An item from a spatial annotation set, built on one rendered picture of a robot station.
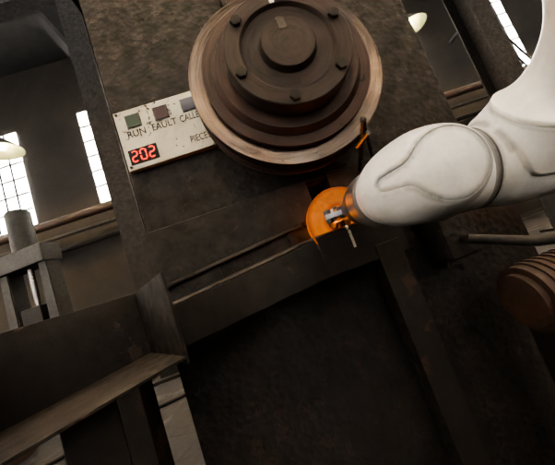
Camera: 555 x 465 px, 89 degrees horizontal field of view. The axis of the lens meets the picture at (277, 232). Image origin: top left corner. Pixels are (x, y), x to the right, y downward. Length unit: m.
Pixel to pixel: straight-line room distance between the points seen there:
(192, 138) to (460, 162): 0.70
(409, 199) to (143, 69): 0.90
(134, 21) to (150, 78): 0.20
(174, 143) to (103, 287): 6.98
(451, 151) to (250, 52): 0.52
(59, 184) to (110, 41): 7.66
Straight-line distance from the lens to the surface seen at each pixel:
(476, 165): 0.32
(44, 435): 0.40
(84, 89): 4.45
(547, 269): 0.67
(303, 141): 0.68
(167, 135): 0.90
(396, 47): 1.11
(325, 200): 0.68
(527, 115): 0.40
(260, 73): 0.69
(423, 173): 0.30
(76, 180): 8.50
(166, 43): 1.09
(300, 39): 0.72
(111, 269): 7.68
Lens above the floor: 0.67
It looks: 7 degrees up
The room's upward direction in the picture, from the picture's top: 20 degrees counter-clockwise
